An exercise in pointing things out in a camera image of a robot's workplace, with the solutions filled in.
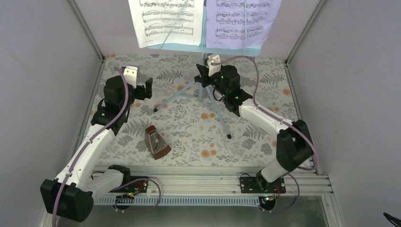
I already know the white sheet music page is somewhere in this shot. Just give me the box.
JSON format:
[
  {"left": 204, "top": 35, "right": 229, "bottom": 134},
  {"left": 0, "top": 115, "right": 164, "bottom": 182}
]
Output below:
[{"left": 128, "top": 0, "right": 204, "bottom": 48}]

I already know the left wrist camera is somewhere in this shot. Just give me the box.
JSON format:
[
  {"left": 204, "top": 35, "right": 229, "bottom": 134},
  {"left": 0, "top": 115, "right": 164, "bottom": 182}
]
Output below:
[{"left": 123, "top": 65, "right": 138, "bottom": 88}]

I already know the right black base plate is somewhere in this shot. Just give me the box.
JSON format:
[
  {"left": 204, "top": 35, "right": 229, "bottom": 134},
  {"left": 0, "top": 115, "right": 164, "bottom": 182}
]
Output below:
[{"left": 239, "top": 175, "right": 286, "bottom": 194}]

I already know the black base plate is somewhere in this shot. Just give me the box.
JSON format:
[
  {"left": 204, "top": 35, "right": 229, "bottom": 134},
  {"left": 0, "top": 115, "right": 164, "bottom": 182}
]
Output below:
[
  {"left": 239, "top": 175, "right": 286, "bottom": 194},
  {"left": 118, "top": 176, "right": 148, "bottom": 196}
]

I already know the floral patterned table mat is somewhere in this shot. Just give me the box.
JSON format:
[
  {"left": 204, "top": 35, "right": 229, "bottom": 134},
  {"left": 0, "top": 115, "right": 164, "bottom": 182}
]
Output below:
[{"left": 84, "top": 53, "right": 311, "bottom": 167}]

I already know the black object in corner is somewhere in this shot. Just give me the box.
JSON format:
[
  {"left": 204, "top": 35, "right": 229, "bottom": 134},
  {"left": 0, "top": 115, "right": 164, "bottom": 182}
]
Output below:
[{"left": 383, "top": 212, "right": 401, "bottom": 227}]

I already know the brown wooden metronome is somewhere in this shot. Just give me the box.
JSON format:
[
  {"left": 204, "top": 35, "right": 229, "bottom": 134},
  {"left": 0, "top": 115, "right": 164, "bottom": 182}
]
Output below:
[{"left": 144, "top": 125, "right": 172, "bottom": 160}]

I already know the perforated cable tray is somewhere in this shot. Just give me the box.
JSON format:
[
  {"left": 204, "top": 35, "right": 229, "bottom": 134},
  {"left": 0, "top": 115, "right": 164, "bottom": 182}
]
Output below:
[{"left": 94, "top": 195, "right": 276, "bottom": 207}]

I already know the clear plastic metronome cover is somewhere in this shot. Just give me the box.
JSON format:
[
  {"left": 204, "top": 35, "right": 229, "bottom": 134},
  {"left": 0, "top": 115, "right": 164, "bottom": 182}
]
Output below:
[{"left": 149, "top": 130, "right": 166, "bottom": 154}]

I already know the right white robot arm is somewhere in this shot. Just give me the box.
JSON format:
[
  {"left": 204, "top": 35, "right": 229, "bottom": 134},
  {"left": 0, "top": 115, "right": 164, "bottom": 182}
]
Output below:
[{"left": 194, "top": 64, "right": 314, "bottom": 192}]

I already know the lavender sheet music page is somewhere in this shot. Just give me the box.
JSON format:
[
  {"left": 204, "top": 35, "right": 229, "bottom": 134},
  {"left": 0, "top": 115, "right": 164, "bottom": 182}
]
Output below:
[{"left": 206, "top": 0, "right": 282, "bottom": 50}]

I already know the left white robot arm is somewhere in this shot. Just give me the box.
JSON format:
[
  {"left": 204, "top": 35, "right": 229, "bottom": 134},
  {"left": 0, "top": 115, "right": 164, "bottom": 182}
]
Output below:
[{"left": 40, "top": 76, "right": 153, "bottom": 223}]

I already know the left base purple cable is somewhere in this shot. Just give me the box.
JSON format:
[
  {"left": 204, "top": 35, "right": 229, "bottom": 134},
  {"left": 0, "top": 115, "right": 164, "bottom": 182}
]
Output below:
[{"left": 113, "top": 178, "right": 162, "bottom": 214}]

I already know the light blue music stand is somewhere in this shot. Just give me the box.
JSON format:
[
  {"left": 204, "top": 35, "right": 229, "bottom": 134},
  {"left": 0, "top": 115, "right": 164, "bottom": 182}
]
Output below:
[{"left": 147, "top": 0, "right": 264, "bottom": 140}]

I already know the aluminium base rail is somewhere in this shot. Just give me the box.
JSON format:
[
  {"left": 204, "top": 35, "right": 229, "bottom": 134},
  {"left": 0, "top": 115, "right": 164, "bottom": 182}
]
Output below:
[{"left": 50, "top": 165, "right": 334, "bottom": 196}]

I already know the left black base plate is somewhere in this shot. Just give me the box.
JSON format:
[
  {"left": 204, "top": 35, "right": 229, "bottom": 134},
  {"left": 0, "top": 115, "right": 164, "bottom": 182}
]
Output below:
[{"left": 118, "top": 176, "right": 148, "bottom": 196}]

